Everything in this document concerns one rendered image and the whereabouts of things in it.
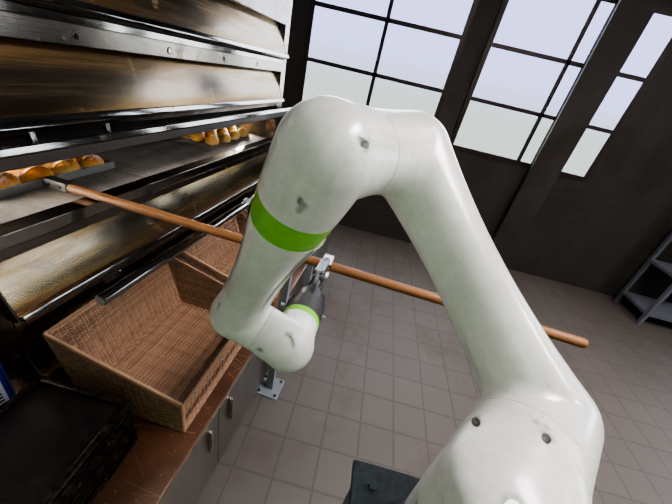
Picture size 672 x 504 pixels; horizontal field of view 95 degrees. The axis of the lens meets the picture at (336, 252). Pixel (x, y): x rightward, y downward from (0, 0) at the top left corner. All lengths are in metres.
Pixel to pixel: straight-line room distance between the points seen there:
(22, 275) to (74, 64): 0.61
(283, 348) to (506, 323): 0.40
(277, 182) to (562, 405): 0.41
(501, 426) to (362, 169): 0.30
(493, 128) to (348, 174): 3.57
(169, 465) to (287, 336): 0.73
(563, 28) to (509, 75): 0.52
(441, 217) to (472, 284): 0.09
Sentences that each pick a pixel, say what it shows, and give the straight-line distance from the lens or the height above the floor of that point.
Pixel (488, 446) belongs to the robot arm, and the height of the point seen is 1.45.
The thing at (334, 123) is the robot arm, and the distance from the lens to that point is 0.32.
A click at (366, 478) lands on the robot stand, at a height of 1.20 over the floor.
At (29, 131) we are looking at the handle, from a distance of 1.03.
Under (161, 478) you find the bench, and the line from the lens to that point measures 1.26.
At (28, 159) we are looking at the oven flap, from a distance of 0.98.
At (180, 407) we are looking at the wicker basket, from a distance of 1.19.
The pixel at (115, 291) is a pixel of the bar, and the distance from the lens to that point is 0.90.
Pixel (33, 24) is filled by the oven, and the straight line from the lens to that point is 1.16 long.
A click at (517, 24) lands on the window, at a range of 3.87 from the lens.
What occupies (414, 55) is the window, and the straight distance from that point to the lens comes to 3.70.
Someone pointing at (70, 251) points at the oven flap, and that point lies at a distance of 1.33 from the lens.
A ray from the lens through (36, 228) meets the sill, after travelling 1.22.
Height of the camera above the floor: 1.72
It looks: 30 degrees down
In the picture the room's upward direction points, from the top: 14 degrees clockwise
